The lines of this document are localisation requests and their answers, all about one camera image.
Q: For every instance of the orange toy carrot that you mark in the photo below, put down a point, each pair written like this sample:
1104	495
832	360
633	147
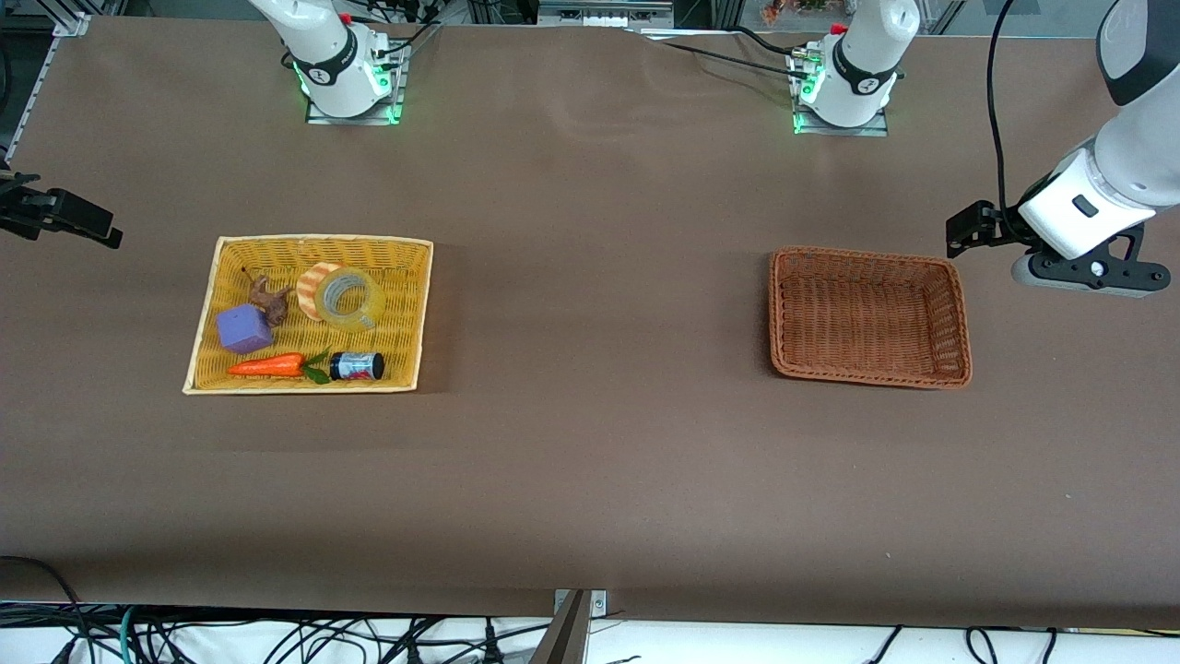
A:
267	366

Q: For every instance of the toy croissant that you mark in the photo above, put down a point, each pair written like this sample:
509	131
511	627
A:
309	279

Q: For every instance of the purple foam cube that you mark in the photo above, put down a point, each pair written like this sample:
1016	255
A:
242	330

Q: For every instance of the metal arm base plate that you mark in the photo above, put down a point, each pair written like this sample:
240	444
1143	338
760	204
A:
839	132
355	120

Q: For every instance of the yellow woven tray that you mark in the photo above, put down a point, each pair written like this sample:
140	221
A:
396	314

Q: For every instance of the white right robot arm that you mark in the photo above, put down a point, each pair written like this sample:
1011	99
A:
332	65

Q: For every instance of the clear yellowish tape roll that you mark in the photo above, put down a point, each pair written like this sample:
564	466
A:
323	297

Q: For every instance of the small black jar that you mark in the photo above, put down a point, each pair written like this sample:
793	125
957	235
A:
359	367

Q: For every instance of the silver corner bracket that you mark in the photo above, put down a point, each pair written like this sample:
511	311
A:
599	604

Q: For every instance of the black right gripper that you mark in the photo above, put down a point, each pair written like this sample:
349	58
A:
35	207

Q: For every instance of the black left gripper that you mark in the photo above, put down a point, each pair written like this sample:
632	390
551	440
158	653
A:
999	229

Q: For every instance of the aluminium frame rail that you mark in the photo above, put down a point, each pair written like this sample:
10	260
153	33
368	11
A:
69	23

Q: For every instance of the brown woven basket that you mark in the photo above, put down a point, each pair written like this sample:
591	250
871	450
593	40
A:
867	323

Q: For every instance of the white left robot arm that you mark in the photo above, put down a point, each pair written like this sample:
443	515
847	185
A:
862	55

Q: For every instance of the orange background object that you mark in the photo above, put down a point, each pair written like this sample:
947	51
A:
779	9

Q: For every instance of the dark metal leg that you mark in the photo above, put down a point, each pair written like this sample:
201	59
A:
562	641

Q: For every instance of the grey background device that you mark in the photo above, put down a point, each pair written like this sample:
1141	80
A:
599	14

